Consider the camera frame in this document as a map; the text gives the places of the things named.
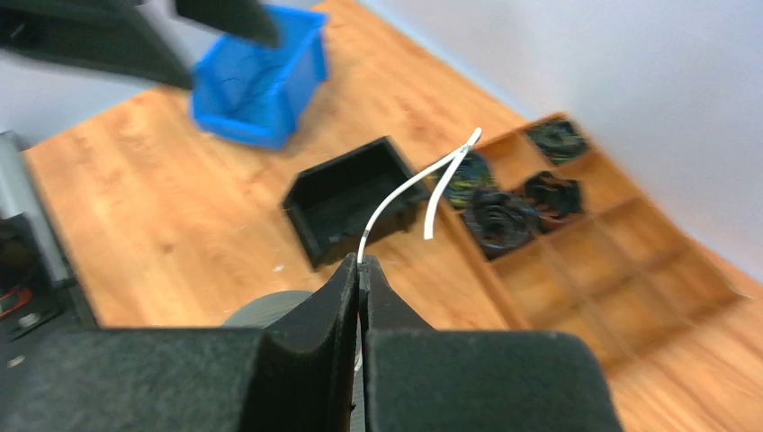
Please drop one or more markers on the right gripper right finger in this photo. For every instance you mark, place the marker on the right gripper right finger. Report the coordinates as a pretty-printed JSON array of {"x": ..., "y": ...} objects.
[{"x": 418, "y": 378}]

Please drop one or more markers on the black cable spool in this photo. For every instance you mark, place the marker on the black cable spool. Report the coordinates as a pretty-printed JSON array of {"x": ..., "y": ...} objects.
[{"x": 266, "y": 310}]

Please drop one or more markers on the black plastic bin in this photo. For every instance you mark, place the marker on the black plastic bin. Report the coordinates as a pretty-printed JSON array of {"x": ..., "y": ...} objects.
[{"x": 329, "y": 205}]

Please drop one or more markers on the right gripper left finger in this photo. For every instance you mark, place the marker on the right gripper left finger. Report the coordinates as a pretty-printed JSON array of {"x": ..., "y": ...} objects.
[{"x": 293, "y": 375}]

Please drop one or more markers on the blue plastic bin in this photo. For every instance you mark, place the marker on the blue plastic bin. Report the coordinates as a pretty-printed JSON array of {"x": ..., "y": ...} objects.
[{"x": 251, "y": 94}]

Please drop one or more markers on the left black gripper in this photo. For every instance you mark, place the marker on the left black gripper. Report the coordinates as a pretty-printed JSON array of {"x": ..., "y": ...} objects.
[{"x": 114, "y": 37}]

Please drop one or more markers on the wooden compartment tray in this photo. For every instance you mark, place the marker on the wooden compartment tray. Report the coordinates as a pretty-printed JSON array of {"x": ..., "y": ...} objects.
[{"x": 623, "y": 277}]

